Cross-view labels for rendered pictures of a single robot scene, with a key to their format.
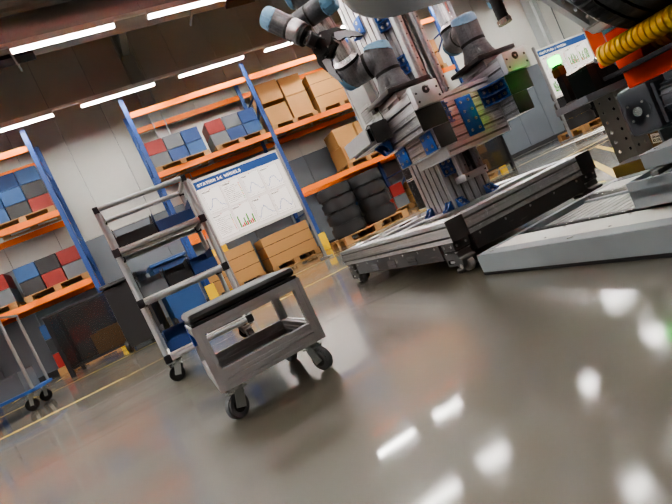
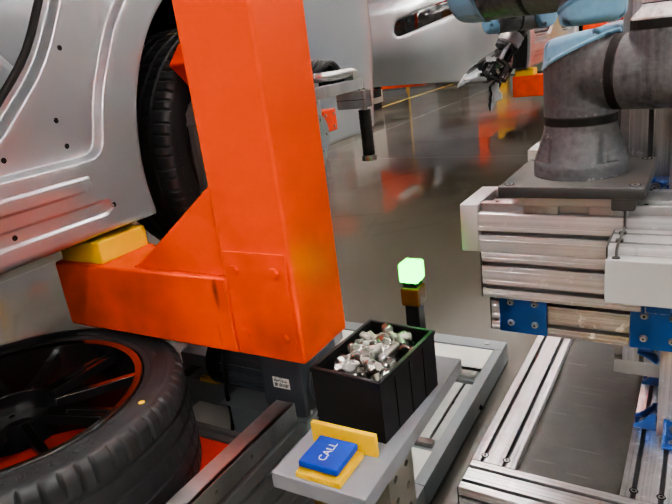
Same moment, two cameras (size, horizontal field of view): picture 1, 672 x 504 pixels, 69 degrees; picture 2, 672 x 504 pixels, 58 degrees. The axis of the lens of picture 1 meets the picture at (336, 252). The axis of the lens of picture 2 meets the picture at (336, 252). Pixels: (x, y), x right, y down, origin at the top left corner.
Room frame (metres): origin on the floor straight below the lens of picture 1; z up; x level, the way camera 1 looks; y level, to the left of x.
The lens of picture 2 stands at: (2.86, -1.97, 1.07)
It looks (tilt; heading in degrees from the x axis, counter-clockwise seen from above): 18 degrees down; 142
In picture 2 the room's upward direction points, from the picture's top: 7 degrees counter-clockwise
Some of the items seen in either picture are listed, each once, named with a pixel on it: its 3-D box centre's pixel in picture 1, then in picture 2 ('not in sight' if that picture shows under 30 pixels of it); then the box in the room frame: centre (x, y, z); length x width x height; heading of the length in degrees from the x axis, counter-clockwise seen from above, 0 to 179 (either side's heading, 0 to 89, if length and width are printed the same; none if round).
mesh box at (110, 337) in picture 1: (104, 326); not in sight; (7.57, 3.76, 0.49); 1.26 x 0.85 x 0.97; 107
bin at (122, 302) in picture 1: (137, 310); not in sight; (6.77, 2.85, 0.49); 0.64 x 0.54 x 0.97; 9
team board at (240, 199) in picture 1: (259, 219); not in sight; (7.44, 0.85, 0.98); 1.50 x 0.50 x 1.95; 109
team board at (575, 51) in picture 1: (577, 82); not in sight; (9.80, -5.84, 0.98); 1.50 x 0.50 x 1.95; 109
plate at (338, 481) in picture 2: not in sight; (330, 464); (2.20, -1.53, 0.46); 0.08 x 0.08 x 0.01; 20
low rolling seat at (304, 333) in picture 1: (251, 338); not in sight; (1.62, 0.38, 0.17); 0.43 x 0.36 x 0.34; 21
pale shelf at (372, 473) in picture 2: (603, 92); (378, 415); (2.14, -1.37, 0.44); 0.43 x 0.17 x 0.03; 110
